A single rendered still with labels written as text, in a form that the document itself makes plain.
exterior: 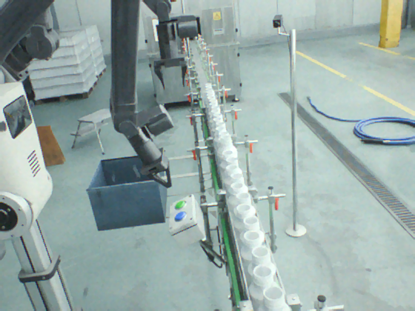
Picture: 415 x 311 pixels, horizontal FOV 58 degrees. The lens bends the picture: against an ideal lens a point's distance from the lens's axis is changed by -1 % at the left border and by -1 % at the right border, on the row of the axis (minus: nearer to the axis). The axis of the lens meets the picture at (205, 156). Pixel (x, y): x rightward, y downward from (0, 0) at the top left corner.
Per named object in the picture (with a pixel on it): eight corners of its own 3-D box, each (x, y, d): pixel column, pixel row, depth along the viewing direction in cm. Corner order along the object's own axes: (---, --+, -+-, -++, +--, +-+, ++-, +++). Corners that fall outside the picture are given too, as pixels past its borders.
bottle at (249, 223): (250, 263, 100) (246, 210, 93) (270, 270, 97) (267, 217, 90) (238, 277, 96) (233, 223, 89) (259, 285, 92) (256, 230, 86)
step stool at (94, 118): (98, 135, 516) (91, 106, 499) (130, 140, 483) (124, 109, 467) (70, 148, 482) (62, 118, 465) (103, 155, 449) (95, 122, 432)
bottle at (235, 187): (238, 225, 116) (233, 178, 110) (255, 231, 113) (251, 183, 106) (227, 235, 112) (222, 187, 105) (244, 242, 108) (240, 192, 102)
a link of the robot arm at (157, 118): (110, 104, 96) (115, 126, 90) (150, 82, 96) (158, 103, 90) (133, 132, 105) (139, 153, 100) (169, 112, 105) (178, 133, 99)
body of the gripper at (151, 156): (166, 152, 108) (153, 130, 105) (165, 166, 99) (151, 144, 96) (147, 161, 109) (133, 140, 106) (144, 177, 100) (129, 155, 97)
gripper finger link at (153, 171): (180, 174, 111) (164, 148, 107) (180, 186, 104) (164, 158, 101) (160, 184, 112) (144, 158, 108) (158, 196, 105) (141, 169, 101)
